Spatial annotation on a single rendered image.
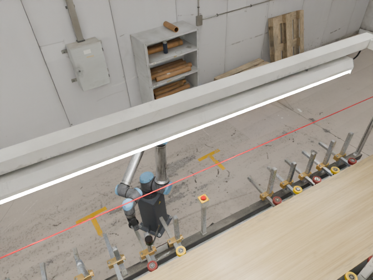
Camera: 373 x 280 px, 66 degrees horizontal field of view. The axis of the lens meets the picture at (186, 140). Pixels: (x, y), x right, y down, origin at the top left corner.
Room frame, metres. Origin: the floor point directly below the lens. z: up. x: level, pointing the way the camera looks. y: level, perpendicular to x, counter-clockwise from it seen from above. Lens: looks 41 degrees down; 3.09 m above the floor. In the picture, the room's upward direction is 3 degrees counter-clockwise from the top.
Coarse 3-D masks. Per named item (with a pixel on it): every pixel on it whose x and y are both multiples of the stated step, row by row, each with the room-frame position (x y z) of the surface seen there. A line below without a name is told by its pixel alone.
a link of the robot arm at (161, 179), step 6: (162, 144) 1.94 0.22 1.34; (156, 150) 1.95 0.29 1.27; (162, 150) 1.94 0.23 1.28; (156, 156) 1.94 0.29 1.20; (162, 156) 1.93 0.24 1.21; (156, 162) 1.94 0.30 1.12; (162, 162) 1.92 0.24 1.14; (156, 168) 1.93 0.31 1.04; (162, 168) 1.91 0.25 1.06; (156, 174) 1.93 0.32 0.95; (162, 174) 1.90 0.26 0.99; (156, 180) 1.91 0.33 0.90; (162, 180) 1.89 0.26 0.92; (168, 180) 1.91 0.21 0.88; (156, 186) 1.88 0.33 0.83; (162, 186) 1.86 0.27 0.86; (168, 186) 1.87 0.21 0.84; (162, 192) 1.84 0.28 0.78; (168, 192) 1.86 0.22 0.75
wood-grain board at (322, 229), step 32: (320, 192) 1.64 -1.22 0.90; (352, 192) 1.62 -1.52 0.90; (256, 224) 1.34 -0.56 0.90; (288, 224) 1.32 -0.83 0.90; (320, 224) 1.31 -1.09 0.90; (352, 224) 1.29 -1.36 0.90; (192, 256) 1.09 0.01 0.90; (224, 256) 1.08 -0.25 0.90; (256, 256) 1.06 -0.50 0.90; (288, 256) 1.05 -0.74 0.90; (320, 256) 1.03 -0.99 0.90; (352, 256) 1.02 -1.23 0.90
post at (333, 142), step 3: (333, 141) 2.05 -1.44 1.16; (330, 144) 2.06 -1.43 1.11; (333, 144) 2.04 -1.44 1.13; (330, 147) 2.05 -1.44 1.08; (333, 147) 2.04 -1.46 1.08; (327, 150) 2.06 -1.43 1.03; (330, 150) 2.04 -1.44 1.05; (327, 153) 2.05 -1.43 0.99; (330, 153) 2.04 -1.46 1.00; (327, 156) 2.04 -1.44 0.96; (324, 159) 2.06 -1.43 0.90; (327, 159) 2.04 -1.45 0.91; (324, 162) 2.05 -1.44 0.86; (327, 162) 2.05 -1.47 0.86; (321, 171) 2.04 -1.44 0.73
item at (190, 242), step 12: (348, 156) 2.27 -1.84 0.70; (360, 156) 2.28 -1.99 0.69; (300, 180) 1.96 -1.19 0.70; (276, 192) 1.82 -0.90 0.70; (288, 192) 1.81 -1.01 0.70; (252, 204) 1.69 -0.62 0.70; (264, 204) 1.68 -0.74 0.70; (228, 216) 1.57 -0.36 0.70; (240, 216) 1.56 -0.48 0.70; (216, 228) 1.45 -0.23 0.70; (228, 228) 1.48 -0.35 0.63; (192, 240) 1.34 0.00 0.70; (204, 240) 1.37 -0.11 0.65; (144, 264) 1.14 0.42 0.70; (132, 276) 1.06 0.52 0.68
